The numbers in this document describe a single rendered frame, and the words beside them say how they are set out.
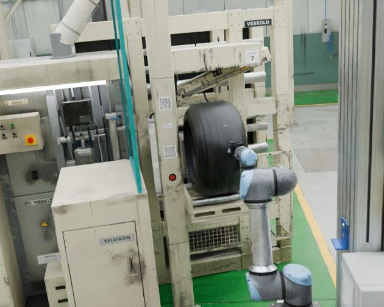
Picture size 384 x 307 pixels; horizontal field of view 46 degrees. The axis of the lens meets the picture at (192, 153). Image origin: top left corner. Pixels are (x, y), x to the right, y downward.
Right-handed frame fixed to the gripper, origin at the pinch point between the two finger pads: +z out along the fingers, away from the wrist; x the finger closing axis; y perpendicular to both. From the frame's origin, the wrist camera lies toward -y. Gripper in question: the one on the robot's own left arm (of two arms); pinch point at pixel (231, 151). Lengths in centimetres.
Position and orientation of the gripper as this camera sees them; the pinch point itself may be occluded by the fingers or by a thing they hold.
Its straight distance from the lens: 255.5
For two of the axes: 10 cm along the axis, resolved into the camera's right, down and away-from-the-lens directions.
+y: -1.0, -9.8, -1.8
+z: -1.8, -1.6, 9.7
